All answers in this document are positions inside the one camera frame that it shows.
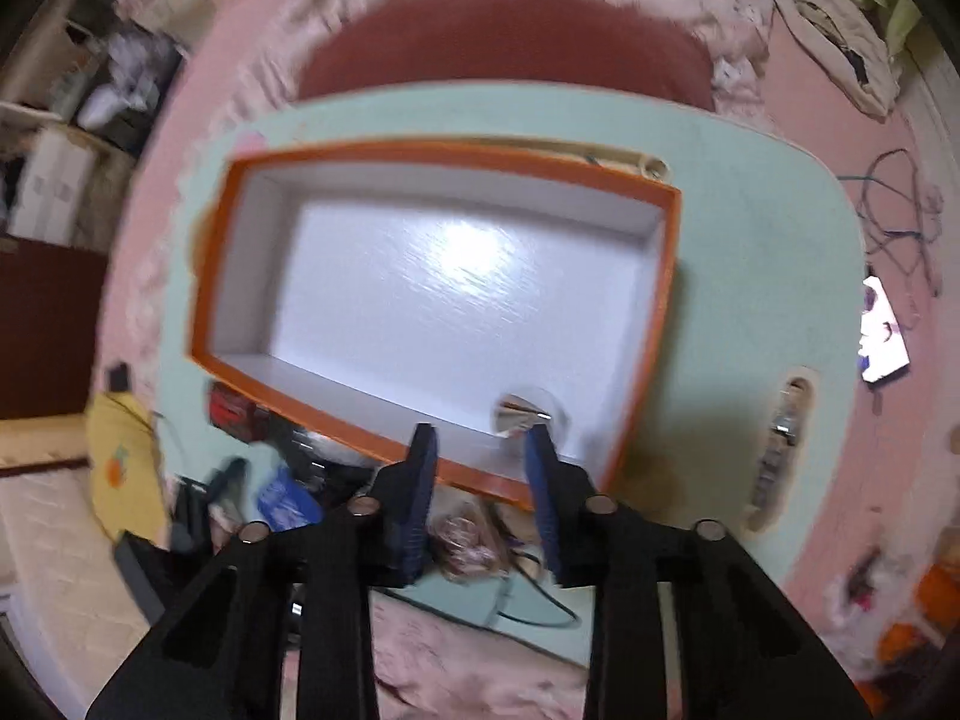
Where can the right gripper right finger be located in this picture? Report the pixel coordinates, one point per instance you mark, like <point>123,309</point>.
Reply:
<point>678,613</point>

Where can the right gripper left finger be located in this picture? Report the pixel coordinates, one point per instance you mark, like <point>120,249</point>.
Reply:
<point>219,650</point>

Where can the black red pouch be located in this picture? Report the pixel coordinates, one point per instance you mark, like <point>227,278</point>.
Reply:
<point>236,415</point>

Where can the yellow pouch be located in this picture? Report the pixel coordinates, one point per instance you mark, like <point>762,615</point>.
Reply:
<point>125,481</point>

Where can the glowing phone screen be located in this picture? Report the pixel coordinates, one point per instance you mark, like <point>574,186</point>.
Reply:
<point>883,353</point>

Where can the orange cardboard box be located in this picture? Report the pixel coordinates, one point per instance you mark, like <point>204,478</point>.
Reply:
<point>360,288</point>

